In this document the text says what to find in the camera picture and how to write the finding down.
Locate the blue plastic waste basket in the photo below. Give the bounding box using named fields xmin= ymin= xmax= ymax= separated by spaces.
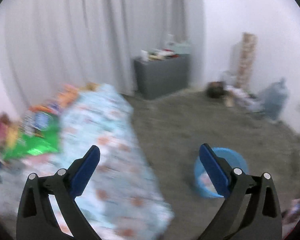
xmin=193 ymin=147 xmax=249 ymax=199

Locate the green snack bag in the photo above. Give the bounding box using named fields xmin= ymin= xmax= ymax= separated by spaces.
xmin=3 ymin=109 xmax=60 ymax=160

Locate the floral blue tablecloth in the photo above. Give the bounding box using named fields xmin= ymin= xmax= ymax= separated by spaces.
xmin=0 ymin=85 xmax=173 ymax=239

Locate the blue water jug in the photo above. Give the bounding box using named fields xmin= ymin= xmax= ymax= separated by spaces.
xmin=260 ymin=77 xmax=288 ymax=122

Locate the orange snack bag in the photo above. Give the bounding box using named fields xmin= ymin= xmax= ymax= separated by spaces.
xmin=28 ymin=85 xmax=79 ymax=115

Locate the dark brown box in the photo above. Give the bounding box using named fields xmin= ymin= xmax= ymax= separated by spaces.
xmin=206 ymin=81 xmax=226 ymax=99

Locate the patterned cardboard roll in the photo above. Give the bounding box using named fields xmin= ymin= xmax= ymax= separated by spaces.
xmin=236 ymin=32 xmax=257 ymax=90

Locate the gold crumpled wrapper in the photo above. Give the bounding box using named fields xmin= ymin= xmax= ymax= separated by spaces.
xmin=84 ymin=82 xmax=100 ymax=92

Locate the grey cabinet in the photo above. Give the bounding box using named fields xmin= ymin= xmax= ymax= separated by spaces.
xmin=133 ymin=54 xmax=190 ymax=100

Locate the white curtain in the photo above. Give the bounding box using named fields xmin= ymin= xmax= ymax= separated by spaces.
xmin=0 ymin=0 xmax=204 ymax=116

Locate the pale green tissue box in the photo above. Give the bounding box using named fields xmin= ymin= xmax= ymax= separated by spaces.
xmin=172 ymin=42 xmax=191 ymax=55

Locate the white small bottle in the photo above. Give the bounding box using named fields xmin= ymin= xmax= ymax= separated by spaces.
xmin=141 ymin=50 xmax=149 ymax=62

